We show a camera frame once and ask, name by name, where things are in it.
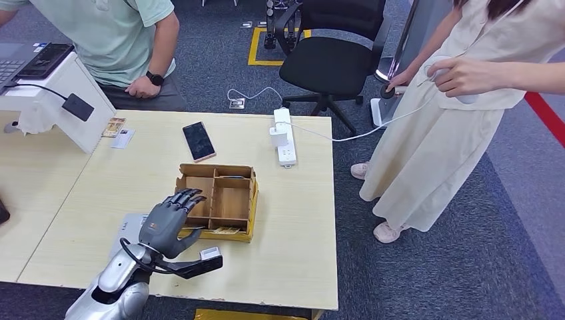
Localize white charger cable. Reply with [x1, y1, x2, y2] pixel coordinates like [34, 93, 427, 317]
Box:
[282, 90, 438, 142]

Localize smartphone with pink rim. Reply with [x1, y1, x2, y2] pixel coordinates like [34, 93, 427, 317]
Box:
[182, 121, 217, 163]

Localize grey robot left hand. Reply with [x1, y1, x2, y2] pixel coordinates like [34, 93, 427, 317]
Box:
[138, 188, 207, 261]

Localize black office chair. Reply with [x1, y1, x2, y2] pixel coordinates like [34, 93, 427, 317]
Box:
[275, 0, 392, 140]

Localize grey kiosk stand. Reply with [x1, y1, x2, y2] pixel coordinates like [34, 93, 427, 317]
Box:
[370, 0, 451, 129]

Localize wooden compartment box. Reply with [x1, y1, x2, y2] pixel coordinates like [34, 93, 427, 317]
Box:
[174, 163, 260, 243]

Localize yellow floor tape square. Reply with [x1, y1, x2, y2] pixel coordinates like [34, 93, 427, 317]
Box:
[248, 27, 312, 68]

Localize black robot legs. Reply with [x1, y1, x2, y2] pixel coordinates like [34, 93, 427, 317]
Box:
[264, 0, 305, 56]

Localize white crumpled plastic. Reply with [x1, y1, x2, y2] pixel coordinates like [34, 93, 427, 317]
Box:
[15, 108, 57, 135]

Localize white floor cable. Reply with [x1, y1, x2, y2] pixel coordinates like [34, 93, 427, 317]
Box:
[226, 87, 284, 109]

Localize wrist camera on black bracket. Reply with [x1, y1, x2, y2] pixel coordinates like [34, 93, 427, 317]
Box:
[163, 246, 225, 281]

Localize person's right hand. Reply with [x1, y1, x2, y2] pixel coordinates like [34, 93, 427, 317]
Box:
[386, 68, 416, 93]

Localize person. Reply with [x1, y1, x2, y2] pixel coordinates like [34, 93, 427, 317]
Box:
[350, 0, 565, 245]
[0, 0, 189, 112]

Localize person's left hand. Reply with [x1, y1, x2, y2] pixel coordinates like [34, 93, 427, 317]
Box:
[125, 75, 162, 99]
[426, 57, 508, 98]

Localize black adapter box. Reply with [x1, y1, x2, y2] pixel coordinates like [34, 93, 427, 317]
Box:
[61, 93, 95, 123]

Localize grey laptop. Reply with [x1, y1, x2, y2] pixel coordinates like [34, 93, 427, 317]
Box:
[0, 41, 49, 93]

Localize black smartphone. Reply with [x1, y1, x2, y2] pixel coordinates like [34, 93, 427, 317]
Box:
[17, 43, 76, 81]

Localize pink shoe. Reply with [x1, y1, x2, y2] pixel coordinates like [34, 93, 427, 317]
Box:
[350, 161, 372, 181]
[372, 221, 409, 245]

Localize grey card reader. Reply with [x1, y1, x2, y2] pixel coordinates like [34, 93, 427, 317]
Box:
[108, 213, 150, 259]

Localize white ID card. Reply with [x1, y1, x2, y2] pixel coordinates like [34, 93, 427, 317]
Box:
[110, 128, 136, 150]

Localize black adapter cable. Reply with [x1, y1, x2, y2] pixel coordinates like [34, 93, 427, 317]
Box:
[5, 81, 68, 101]

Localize yellow board under table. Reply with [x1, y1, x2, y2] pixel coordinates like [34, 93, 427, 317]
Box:
[195, 308, 310, 320]

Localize gold card stack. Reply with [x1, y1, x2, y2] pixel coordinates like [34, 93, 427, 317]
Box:
[101, 117, 127, 138]

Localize white charger plug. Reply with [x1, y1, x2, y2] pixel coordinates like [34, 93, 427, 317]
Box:
[269, 125, 290, 149]

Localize white handheld controller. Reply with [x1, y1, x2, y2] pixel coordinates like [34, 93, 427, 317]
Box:
[416, 55, 480, 105]

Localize white power strip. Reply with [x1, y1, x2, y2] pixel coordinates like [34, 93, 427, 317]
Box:
[273, 107, 298, 169]

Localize white desk riser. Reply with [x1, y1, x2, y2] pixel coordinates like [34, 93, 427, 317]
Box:
[0, 51, 117, 154]

